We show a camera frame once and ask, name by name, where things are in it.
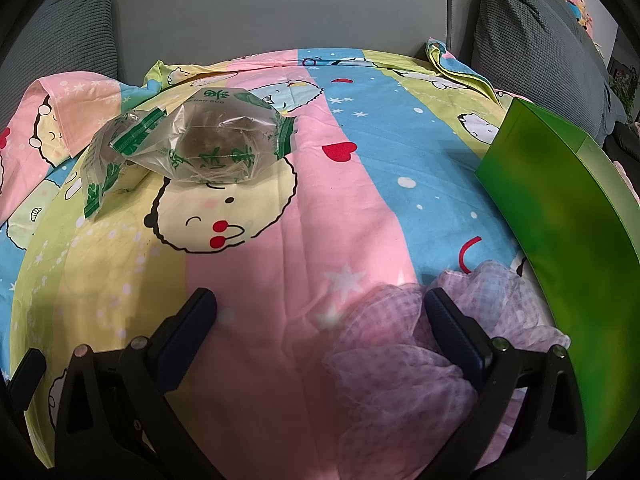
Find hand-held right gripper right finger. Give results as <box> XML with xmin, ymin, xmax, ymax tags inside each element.
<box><xmin>422</xmin><ymin>287</ymin><xmax>591</xmax><ymax>480</ymax></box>

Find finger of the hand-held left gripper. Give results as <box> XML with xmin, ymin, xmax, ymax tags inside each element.
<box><xmin>7</xmin><ymin>347</ymin><xmax>48</xmax><ymax>413</ymax></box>

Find potted green plants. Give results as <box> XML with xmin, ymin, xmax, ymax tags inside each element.
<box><xmin>607</xmin><ymin>57</ymin><xmax>640</xmax><ymax>121</ymax></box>

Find grey sofa cushion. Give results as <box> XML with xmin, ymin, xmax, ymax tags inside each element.
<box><xmin>0</xmin><ymin>0</ymin><xmax>118</xmax><ymax>96</ymax></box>
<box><xmin>472</xmin><ymin>0</ymin><xmax>618</xmax><ymax>136</ymax></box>

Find pink checkered mesh cloth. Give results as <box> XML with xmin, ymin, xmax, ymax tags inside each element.
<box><xmin>322</xmin><ymin>260</ymin><xmax>571</xmax><ymax>453</ymax></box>

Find green cardboard box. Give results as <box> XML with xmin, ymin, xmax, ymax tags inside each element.
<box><xmin>475</xmin><ymin>97</ymin><xmax>640</xmax><ymax>458</ymax></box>

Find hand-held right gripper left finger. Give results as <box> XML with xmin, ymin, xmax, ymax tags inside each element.
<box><xmin>52</xmin><ymin>287</ymin><xmax>218</xmax><ymax>480</ymax></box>

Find grey sofa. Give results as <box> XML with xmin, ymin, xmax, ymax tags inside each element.
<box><xmin>0</xmin><ymin>0</ymin><xmax>640</xmax><ymax>161</ymax></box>

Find clear green-printed plastic packet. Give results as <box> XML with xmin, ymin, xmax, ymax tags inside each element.
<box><xmin>80</xmin><ymin>107</ymin><xmax>171</xmax><ymax>221</ymax></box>
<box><xmin>122</xmin><ymin>85</ymin><xmax>296</xmax><ymax>186</ymax></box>

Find cartoon printed blanket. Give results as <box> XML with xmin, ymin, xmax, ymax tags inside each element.
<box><xmin>0</xmin><ymin>37</ymin><xmax>601</xmax><ymax>480</ymax></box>

